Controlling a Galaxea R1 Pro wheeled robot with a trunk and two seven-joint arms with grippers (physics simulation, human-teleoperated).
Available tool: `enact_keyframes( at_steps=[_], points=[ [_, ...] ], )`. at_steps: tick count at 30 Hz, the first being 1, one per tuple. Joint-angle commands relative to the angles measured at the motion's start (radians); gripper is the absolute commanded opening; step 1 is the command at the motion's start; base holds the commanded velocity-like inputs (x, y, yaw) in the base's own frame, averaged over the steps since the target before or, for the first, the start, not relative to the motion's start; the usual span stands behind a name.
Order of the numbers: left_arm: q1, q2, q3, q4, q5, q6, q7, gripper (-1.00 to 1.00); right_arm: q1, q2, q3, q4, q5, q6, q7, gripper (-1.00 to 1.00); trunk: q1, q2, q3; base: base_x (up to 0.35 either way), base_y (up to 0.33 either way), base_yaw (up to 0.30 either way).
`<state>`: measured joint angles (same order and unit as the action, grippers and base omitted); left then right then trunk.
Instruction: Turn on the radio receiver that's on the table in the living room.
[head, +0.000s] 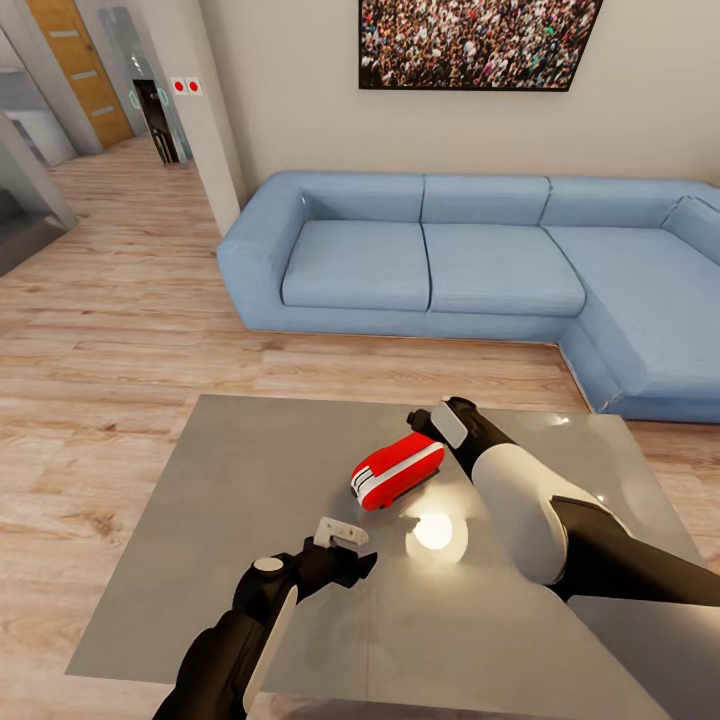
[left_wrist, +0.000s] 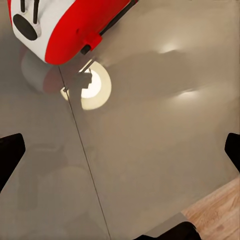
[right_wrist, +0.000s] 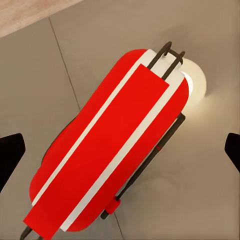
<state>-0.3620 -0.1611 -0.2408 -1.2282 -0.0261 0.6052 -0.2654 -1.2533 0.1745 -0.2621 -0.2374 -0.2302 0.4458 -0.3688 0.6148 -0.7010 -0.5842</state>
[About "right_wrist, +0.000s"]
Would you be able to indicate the radio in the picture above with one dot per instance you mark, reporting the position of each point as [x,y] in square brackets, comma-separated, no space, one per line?
[95,154]

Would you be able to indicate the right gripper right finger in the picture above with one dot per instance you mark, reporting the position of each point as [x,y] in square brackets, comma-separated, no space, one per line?
[232,149]

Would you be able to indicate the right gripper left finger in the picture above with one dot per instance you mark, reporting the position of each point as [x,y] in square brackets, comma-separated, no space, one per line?
[12,148]

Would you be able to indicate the coffee table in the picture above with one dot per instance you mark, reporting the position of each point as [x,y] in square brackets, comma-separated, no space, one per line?
[50,69]

